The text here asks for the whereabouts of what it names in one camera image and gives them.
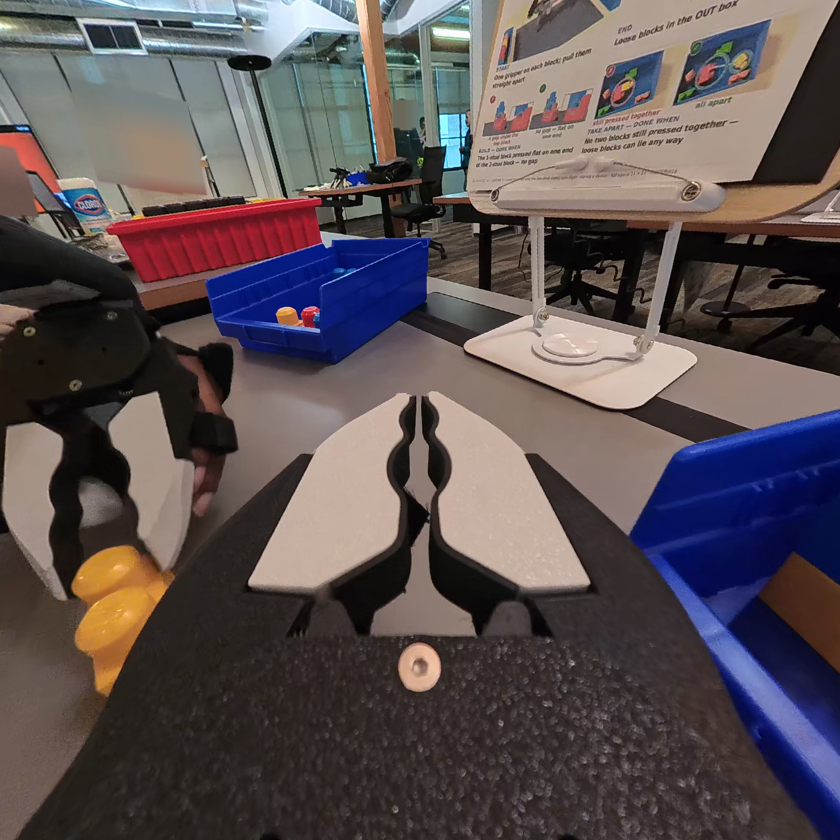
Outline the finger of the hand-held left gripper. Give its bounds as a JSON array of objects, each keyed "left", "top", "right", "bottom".
[
  {"left": 0, "top": 420, "right": 71, "bottom": 601},
  {"left": 108, "top": 392, "right": 196, "bottom": 572}
]

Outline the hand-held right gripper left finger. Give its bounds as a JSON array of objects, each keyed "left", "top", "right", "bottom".
[{"left": 248, "top": 392, "right": 431, "bottom": 636}]

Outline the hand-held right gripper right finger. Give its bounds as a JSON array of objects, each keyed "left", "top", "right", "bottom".
[{"left": 420, "top": 390, "right": 592, "bottom": 636}]

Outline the yellow two-stud mega block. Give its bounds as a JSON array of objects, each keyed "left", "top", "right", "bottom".
[
  {"left": 760, "top": 551, "right": 840, "bottom": 651},
  {"left": 71, "top": 545, "right": 175, "bottom": 697}
]

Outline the blue plastic bin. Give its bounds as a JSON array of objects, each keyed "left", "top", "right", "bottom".
[
  {"left": 630, "top": 410, "right": 840, "bottom": 840},
  {"left": 205, "top": 238, "right": 431, "bottom": 365}
]

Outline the person's left hand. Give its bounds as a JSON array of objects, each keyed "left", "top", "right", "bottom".
[{"left": 177, "top": 354, "right": 229, "bottom": 517}]

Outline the white wipes canister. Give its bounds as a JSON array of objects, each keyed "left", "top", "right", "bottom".
[{"left": 56, "top": 177, "right": 109, "bottom": 236}]

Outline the red plastic bin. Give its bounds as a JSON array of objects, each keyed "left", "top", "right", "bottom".
[{"left": 107, "top": 198, "right": 322, "bottom": 283}]

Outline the black plastic bin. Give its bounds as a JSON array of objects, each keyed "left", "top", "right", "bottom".
[{"left": 141, "top": 196, "right": 247, "bottom": 217}]

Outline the black office chair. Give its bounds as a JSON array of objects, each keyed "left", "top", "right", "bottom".
[
  {"left": 392, "top": 146, "right": 448, "bottom": 258},
  {"left": 545, "top": 223, "right": 641, "bottom": 319},
  {"left": 702, "top": 262, "right": 840, "bottom": 355}
]

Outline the cluttered wooden desk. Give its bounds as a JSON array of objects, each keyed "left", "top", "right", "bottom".
[{"left": 300, "top": 178, "right": 422, "bottom": 237}]

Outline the black floor lamp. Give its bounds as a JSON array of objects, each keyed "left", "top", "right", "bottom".
[{"left": 227, "top": 56, "right": 290, "bottom": 198}]

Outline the wooden pillar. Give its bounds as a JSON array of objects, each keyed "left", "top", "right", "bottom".
[{"left": 356, "top": 0, "right": 398, "bottom": 165}]

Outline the wooden sign board with paper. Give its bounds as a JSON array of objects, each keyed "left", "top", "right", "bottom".
[{"left": 467, "top": 0, "right": 840, "bottom": 224}]

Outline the silver ventilation duct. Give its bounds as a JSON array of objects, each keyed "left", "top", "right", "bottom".
[{"left": 0, "top": 0, "right": 460, "bottom": 59}]

